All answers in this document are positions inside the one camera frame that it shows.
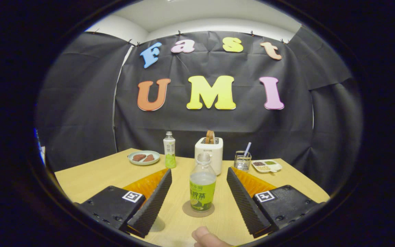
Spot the tall white green bottle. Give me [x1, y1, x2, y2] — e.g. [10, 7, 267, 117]
[163, 131, 177, 169]

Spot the round brown coaster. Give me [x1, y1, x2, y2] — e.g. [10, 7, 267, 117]
[182, 201, 215, 218]

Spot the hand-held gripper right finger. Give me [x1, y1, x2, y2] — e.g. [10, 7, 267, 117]
[226, 167, 325, 239]

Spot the white toaster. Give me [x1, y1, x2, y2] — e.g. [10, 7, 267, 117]
[194, 137, 224, 176]

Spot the green label juice bottle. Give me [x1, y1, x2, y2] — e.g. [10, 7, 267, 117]
[189, 153, 217, 211]

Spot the pale green plate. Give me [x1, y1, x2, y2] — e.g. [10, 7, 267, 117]
[128, 150, 160, 166]

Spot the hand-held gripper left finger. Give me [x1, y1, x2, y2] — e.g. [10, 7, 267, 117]
[74, 168, 173, 239]

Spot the wire mesh holder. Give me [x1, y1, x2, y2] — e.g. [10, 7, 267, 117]
[234, 151, 252, 172]

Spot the white divided tray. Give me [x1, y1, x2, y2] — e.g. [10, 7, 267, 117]
[251, 159, 283, 173]

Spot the wooden table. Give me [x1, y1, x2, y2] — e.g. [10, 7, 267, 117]
[54, 148, 331, 247]

